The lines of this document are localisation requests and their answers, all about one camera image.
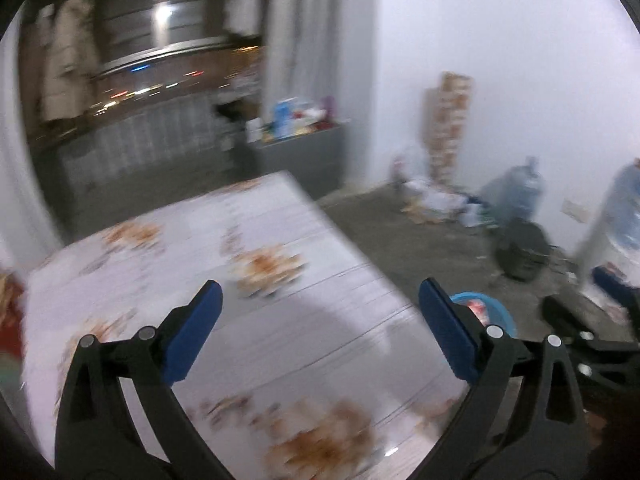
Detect red cloth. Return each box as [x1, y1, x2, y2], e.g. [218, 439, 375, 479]
[0, 270, 27, 361]

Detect blue plastic wastebasket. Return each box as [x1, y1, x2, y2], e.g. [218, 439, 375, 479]
[449, 290, 517, 341]

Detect black rice cooker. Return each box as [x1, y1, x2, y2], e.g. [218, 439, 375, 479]
[494, 220, 551, 282]

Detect wall socket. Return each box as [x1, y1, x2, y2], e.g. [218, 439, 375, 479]
[562, 199, 591, 222]

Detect power cable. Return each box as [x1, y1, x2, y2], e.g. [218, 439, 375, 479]
[547, 245, 581, 281]

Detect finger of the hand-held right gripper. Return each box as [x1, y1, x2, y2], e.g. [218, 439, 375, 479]
[542, 295, 640, 361]
[591, 266, 640, 311]

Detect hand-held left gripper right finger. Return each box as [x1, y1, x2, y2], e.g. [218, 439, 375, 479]
[417, 277, 591, 480]

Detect grey curtain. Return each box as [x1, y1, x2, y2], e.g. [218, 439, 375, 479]
[265, 0, 378, 121]

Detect metal railing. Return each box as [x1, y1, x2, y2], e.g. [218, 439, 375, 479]
[30, 35, 266, 201]

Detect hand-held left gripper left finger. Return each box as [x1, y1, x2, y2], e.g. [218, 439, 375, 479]
[54, 280, 224, 480]

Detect water jug on dispenser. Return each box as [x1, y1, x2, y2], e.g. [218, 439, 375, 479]
[597, 159, 640, 261]

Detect grey cabinet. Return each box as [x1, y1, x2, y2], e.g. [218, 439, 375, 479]
[247, 122, 348, 196]

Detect white water dispenser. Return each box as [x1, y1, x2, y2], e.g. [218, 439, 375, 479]
[574, 225, 640, 321]

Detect pile of small packets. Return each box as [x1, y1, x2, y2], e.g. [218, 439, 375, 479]
[262, 105, 331, 138]

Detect dark box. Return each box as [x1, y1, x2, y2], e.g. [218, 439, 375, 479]
[212, 100, 261, 131]

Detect white plastic bag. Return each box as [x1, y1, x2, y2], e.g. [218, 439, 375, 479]
[392, 147, 431, 193]

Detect tall patterned box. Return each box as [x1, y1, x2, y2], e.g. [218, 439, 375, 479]
[425, 72, 473, 183]

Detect empty water jug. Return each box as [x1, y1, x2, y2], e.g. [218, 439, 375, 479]
[492, 156, 546, 226]

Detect hanging beige coat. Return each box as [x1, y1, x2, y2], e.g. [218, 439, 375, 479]
[35, 0, 101, 123]

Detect blue detergent bottle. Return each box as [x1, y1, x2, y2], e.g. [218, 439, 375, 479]
[274, 99, 296, 140]

